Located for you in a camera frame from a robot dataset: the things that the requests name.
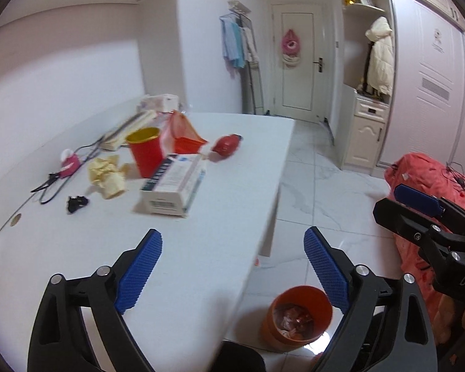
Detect cream small cabinet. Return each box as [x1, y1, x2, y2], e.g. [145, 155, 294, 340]
[343, 94, 390, 171]

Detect red bed cover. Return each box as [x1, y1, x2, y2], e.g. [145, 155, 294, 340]
[384, 152, 465, 345]

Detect yellow lined paper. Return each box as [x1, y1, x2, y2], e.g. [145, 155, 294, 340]
[88, 155, 131, 200]

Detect pink white charger plug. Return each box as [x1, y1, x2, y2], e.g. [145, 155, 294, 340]
[59, 149, 80, 179]

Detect white room door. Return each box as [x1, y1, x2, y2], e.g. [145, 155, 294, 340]
[273, 4, 330, 123]

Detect red paper cup gold rim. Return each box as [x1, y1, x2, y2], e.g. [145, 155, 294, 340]
[126, 127, 164, 178]

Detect black power cable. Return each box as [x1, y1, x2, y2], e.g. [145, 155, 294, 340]
[31, 134, 106, 205]

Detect white blue medicine box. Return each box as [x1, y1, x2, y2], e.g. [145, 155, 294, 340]
[140, 154, 206, 218]

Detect white wardrobe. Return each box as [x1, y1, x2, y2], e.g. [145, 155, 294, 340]
[379, 0, 465, 169]

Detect pink bag on door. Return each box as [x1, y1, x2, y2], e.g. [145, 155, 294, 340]
[281, 29, 301, 67]

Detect red apple shaped object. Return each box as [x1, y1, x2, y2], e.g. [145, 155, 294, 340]
[211, 134, 243, 158]

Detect cream puffer jacket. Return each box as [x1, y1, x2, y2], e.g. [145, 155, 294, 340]
[365, 16, 395, 96]

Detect tissue pack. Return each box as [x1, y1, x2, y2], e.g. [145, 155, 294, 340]
[138, 94, 179, 113]

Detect open white book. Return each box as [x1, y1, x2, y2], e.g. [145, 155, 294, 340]
[100, 109, 157, 151]

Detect black hair scrunchie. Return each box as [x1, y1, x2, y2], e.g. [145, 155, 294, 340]
[67, 196, 90, 214]

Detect standing mirror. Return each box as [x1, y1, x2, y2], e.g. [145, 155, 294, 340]
[237, 14, 265, 115]

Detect hanging blue clothes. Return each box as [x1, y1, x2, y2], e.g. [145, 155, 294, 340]
[219, 12, 259, 77]

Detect orange trash bin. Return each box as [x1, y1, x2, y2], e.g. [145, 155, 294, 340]
[260, 286, 333, 352]

